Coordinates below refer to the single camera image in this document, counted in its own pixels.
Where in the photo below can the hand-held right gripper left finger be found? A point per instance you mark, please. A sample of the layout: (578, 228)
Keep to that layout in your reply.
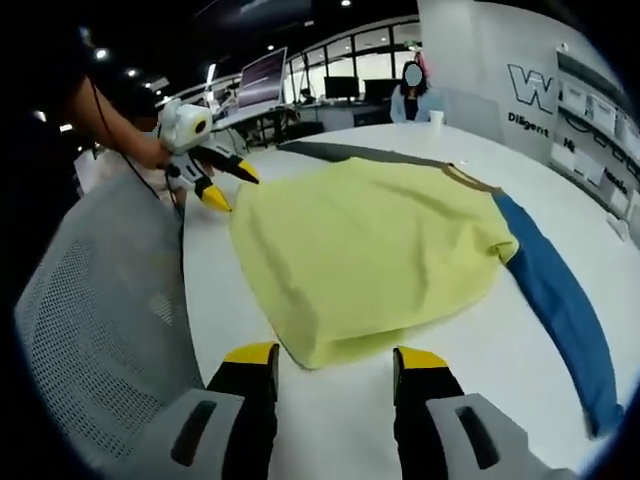
(230, 400)

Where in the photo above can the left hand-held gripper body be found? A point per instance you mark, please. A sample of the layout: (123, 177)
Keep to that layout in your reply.
(182, 125)

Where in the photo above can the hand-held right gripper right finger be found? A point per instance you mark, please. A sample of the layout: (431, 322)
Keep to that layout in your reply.
(425, 400)

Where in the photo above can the yellow colour-block garment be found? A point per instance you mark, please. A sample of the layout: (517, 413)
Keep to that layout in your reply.
(375, 250)

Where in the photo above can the person's left hand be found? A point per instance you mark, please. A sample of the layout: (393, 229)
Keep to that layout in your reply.
(152, 155)

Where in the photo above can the white desk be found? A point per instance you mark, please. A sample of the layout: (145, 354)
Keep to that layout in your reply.
(250, 117)

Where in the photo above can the large display screen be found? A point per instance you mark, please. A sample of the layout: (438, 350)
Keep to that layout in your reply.
(262, 77)

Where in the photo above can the dark counter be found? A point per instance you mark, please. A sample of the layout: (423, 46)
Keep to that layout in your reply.
(340, 115)

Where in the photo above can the black monitor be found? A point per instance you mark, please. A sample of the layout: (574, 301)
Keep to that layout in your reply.
(341, 87)
(380, 89)

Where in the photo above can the grey mesh office chair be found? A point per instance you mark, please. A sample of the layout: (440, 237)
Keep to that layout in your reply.
(100, 325)

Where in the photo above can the white paper cup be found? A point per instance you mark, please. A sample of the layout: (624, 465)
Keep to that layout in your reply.
(436, 118)

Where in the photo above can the pink hanging item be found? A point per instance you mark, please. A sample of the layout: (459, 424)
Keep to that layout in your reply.
(426, 62)

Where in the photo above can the metal shelf unit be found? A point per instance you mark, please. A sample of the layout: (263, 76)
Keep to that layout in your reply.
(557, 100)

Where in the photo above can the row of white storage bins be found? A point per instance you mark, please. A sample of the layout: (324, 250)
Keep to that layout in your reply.
(600, 112)

